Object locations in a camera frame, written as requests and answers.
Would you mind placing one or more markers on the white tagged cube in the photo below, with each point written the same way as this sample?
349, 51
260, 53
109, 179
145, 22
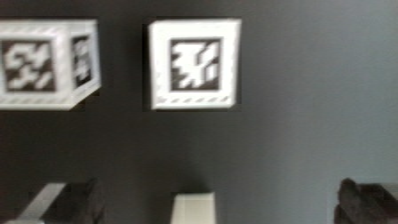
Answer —
49, 63
194, 46

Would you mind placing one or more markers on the white U-shaped obstacle frame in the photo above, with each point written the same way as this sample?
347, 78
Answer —
194, 209

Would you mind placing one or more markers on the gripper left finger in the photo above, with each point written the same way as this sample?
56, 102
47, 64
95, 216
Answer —
68, 204

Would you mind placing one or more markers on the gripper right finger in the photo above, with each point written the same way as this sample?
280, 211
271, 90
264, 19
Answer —
367, 203

